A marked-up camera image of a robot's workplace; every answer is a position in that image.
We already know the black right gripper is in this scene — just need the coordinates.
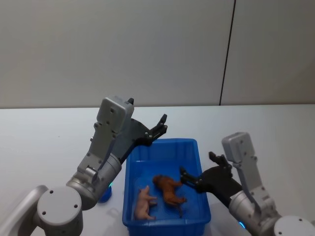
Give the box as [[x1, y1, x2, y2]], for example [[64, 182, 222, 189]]
[[179, 151, 244, 207]]

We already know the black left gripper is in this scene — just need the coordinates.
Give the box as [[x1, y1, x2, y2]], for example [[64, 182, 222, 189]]
[[112, 97, 169, 165]]

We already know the brown toy animal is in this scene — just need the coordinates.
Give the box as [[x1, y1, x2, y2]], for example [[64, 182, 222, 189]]
[[152, 174, 188, 218]]

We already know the blue plastic bin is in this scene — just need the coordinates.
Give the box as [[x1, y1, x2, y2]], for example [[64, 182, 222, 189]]
[[122, 138, 212, 234]]

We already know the pink toy pig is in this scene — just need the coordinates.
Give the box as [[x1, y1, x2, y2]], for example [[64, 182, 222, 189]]
[[133, 185, 158, 221]]

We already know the small blue round cap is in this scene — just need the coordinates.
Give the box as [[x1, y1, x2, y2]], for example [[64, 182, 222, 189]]
[[97, 185, 114, 204]]

